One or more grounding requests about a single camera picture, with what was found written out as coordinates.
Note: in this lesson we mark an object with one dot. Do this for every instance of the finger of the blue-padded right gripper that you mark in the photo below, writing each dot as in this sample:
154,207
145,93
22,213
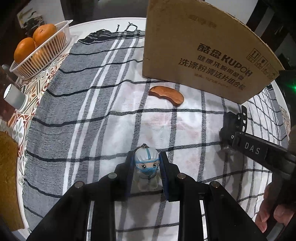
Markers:
205,208

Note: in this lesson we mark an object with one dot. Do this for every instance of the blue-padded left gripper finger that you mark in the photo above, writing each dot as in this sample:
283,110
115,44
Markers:
87,211

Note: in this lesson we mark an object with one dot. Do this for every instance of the astronaut figure keychain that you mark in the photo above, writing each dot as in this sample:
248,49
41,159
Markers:
146,162

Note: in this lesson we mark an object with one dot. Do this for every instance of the brown wooden comb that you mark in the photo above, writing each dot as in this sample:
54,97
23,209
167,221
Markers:
163,92

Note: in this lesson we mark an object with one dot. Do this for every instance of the person's right hand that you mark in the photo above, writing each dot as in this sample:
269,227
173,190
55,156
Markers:
282,213

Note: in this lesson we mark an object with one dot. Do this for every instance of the woven wicker basket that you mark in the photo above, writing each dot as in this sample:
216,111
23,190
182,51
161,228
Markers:
10,211

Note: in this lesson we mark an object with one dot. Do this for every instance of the patterned tile table mat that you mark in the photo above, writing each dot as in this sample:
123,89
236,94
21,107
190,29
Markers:
18,125

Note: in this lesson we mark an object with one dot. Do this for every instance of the grey plaid cloth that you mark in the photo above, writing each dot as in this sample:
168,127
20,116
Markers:
97,108

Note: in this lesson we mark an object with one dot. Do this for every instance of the glass vase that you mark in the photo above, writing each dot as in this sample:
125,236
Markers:
6,110

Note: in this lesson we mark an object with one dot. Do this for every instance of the brown cardboard box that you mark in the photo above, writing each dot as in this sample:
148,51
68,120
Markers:
196,44

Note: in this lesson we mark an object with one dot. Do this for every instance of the white fruit basket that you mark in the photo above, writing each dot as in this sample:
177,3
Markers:
44,54

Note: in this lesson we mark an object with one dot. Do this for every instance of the orange front left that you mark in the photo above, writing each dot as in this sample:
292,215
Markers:
24,49

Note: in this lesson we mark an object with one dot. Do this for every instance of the orange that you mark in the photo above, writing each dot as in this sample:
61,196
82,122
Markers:
43,33
24,49

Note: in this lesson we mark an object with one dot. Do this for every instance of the orange top right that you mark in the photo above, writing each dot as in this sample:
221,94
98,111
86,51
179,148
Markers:
43,33

